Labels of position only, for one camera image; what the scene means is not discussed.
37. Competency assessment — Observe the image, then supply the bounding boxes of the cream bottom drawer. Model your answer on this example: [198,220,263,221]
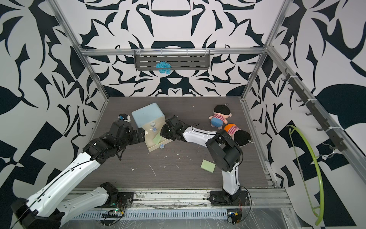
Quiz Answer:
[144,127,172,152]

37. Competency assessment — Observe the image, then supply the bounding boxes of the light blue drawer cabinet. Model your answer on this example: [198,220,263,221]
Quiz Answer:
[132,103,165,127]

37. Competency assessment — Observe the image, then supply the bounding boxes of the green sticky note pad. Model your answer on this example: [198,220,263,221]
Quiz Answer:
[152,134,162,145]
[201,159,216,173]

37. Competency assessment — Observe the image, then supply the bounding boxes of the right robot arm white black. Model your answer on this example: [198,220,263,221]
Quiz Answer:
[160,115,243,199]

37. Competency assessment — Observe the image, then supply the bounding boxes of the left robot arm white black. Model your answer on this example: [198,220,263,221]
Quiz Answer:
[11,120,145,229]

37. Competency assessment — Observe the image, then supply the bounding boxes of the plush doll blue pants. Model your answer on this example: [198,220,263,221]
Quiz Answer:
[209,105,232,129]

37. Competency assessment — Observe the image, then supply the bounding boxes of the teal crumpled cloth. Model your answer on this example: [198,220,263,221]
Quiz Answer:
[156,62,172,74]

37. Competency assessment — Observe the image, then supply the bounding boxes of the plush doll orange pants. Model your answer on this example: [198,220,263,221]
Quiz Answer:
[224,124,252,147]

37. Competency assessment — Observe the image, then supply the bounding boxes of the left electronics board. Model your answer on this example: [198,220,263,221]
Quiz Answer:
[100,210,124,226]

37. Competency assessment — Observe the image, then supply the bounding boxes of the electronics board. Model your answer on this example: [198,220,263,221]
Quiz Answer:
[227,211,242,225]
[100,210,124,226]

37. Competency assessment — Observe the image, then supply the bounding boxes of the right electronics board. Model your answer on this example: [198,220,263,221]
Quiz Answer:
[227,211,242,225]

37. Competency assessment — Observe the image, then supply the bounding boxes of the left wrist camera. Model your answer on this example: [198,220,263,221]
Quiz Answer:
[118,114,131,122]

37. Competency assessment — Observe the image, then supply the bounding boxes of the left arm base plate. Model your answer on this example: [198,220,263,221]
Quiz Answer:
[96,191,135,209]

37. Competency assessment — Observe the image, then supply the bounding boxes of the grey slotted wall shelf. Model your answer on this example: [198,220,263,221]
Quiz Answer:
[134,49,211,71]

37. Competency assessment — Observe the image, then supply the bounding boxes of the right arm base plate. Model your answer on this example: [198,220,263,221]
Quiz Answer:
[209,189,251,206]

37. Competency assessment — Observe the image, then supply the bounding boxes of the white cable duct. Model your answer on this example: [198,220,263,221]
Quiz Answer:
[73,209,228,220]

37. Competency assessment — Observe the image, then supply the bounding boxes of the green hose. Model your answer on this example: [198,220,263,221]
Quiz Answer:
[286,124,325,226]

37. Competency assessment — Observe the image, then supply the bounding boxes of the black hook rail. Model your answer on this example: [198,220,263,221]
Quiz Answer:
[283,68,348,152]

